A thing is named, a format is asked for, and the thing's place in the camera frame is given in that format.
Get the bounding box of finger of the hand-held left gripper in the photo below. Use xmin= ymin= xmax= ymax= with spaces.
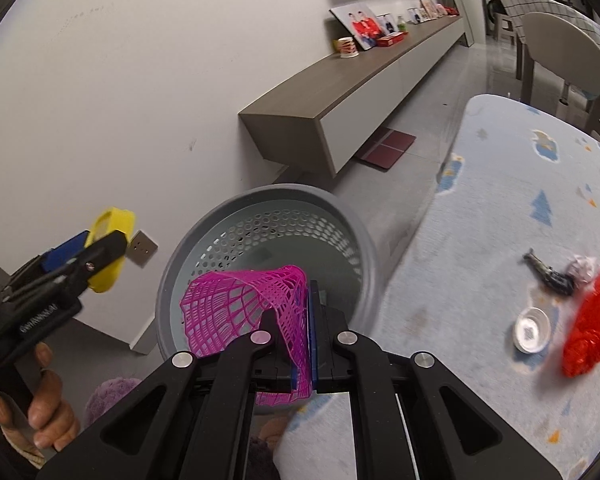
xmin=50 ymin=230 xmax=127 ymax=293
xmin=2 ymin=230 xmax=92 ymax=291

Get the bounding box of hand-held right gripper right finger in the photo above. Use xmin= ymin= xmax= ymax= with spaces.
xmin=307 ymin=280 xmax=565 ymax=480

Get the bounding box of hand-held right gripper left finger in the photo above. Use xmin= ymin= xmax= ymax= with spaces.
xmin=35 ymin=307 xmax=303 ymax=480

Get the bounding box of pink mesh fruit net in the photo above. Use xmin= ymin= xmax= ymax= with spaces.
xmin=179 ymin=265 xmax=315 ymax=408

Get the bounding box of grey perforated wastebasket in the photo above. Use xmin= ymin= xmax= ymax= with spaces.
xmin=155 ymin=183 xmax=381 ymax=413

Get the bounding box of person's left hand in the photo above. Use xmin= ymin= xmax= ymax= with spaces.
xmin=0 ymin=342 xmax=81 ymax=453

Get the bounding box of brown plush item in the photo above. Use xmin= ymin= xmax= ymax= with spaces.
xmin=250 ymin=416 xmax=291 ymax=480

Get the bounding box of purple fluffy slipper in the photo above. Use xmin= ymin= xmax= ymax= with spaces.
xmin=84 ymin=379 xmax=142 ymax=428

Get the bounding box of light blue printed blanket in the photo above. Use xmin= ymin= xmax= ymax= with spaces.
xmin=272 ymin=94 xmax=600 ymax=480

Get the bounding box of dark red floor mat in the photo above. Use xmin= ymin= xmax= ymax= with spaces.
xmin=358 ymin=128 xmax=417 ymax=170

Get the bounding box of white round lid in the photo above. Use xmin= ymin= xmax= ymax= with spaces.
xmin=513 ymin=306 xmax=552 ymax=353

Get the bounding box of dark toy gun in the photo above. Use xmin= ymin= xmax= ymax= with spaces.
xmin=523 ymin=248 xmax=577 ymax=296

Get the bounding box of crumpled silvery wrapper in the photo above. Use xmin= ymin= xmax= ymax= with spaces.
xmin=566 ymin=255 xmax=600 ymax=283

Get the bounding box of red plastic bag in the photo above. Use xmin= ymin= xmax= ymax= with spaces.
xmin=561 ymin=264 xmax=600 ymax=378

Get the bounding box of flat red box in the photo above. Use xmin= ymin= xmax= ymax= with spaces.
xmin=375 ymin=31 xmax=410 ymax=49

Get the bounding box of leaning floor mirror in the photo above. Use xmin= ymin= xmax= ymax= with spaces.
xmin=432 ymin=0 xmax=476 ymax=47

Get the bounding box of grey dining chair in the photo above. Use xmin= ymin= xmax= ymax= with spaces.
xmin=520 ymin=11 xmax=600 ymax=121

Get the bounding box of checkered tablecloth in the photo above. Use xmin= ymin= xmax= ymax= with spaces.
xmin=496 ymin=0 xmax=600 ymax=68

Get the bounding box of bronze wall socket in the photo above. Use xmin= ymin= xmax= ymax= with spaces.
xmin=125 ymin=230 xmax=159 ymax=267

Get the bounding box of long wall cabinet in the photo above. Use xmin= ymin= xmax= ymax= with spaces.
xmin=238 ymin=14 xmax=467 ymax=177

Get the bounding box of large photo frame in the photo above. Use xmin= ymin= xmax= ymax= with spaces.
xmin=330 ymin=2 xmax=385 ymax=52

